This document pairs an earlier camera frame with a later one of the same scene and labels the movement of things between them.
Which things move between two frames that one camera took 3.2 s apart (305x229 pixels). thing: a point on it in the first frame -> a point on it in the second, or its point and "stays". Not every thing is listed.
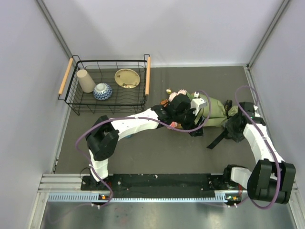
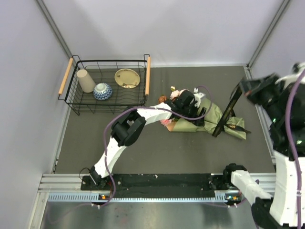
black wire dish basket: [99, 85] stays
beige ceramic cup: [88, 85] stays
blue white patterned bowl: [102, 91] stays
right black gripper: [236, 136] -> [250, 87]
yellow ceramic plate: [127, 78] stays
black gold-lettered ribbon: [227, 105] -> [228, 113]
